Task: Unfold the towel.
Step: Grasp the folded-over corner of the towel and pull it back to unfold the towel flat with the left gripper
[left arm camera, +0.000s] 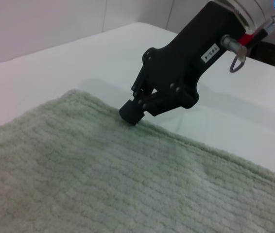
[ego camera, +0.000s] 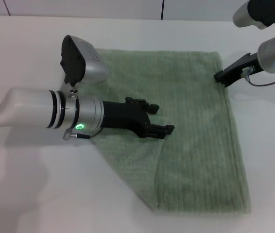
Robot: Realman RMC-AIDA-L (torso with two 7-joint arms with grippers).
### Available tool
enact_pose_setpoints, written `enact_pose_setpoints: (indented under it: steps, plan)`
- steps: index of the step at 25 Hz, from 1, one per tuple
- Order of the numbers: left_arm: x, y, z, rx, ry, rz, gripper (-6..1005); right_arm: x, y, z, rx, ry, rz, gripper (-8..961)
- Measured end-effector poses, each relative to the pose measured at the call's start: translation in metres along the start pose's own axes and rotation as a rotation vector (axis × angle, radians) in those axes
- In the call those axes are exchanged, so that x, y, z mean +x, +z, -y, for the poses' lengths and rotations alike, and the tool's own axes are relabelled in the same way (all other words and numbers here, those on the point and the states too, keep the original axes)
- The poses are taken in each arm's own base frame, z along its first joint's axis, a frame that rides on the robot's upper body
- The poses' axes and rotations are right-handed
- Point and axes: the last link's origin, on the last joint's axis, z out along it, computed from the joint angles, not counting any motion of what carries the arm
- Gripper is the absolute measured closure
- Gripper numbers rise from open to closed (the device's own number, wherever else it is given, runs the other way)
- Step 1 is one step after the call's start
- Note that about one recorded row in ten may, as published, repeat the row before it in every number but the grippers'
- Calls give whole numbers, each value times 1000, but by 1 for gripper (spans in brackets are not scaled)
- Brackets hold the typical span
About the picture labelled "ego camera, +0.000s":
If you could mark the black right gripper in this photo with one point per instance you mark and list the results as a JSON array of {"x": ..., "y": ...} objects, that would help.
[{"x": 239, "y": 68}]

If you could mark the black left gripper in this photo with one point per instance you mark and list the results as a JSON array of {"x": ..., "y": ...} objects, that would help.
[{"x": 123, "y": 115}]

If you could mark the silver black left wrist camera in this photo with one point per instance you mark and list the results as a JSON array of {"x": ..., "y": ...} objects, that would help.
[{"x": 89, "y": 65}]

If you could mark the green ribbed towel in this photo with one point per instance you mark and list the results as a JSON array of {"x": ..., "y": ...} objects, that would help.
[{"x": 188, "y": 145}]

